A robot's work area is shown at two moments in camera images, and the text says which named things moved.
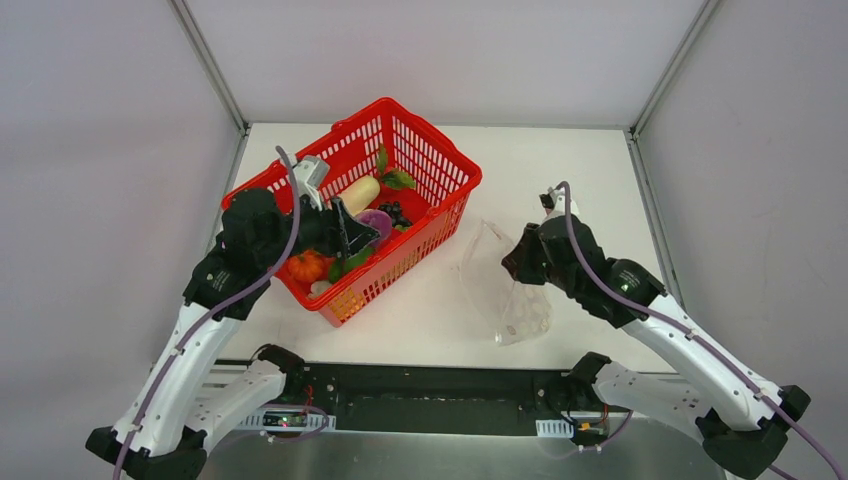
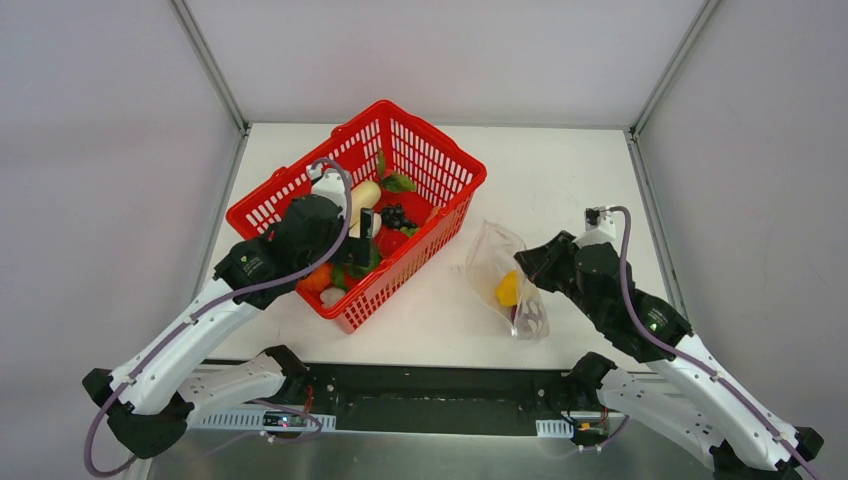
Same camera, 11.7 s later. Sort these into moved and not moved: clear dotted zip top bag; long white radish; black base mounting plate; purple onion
Moved: purple onion
Not moved: black base mounting plate; long white radish; clear dotted zip top bag
